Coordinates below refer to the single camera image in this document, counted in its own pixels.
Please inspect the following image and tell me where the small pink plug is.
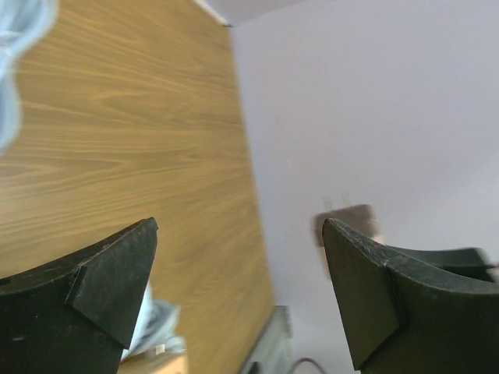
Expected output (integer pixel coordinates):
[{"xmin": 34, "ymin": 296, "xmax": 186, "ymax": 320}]
[{"xmin": 312, "ymin": 203, "xmax": 384, "ymax": 248}]

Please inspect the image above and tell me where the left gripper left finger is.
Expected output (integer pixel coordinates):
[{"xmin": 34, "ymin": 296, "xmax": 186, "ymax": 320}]
[{"xmin": 1, "ymin": 218, "xmax": 157, "ymax": 373}]

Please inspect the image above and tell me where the orange cube socket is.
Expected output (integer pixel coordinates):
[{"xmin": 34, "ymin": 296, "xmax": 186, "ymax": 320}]
[{"xmin": 117, "ymin": 352, "xmax": 188, "ymax": 374}]

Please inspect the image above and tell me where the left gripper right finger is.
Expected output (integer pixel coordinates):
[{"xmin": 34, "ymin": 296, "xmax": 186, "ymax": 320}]
[{"xmin": 322, "ymin": 219, "xmax": 498, "ymax": 373}]

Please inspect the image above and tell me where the aluminium rail frame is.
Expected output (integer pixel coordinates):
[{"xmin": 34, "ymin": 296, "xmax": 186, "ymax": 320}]
[{"xmin": 239, "ymin": 305, "xmax": 292, "ymax": 374}]

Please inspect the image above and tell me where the light blue power cord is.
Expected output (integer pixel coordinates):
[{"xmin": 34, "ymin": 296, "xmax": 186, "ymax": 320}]
[{"xmin": 0, "ymin": 0, "xmax": 59, "ymax": 155}]

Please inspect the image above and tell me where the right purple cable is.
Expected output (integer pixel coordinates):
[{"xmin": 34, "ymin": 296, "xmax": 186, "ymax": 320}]
[{"xmin": 290, "ymin": 356, "xmax": 328, "ymax": 374}]

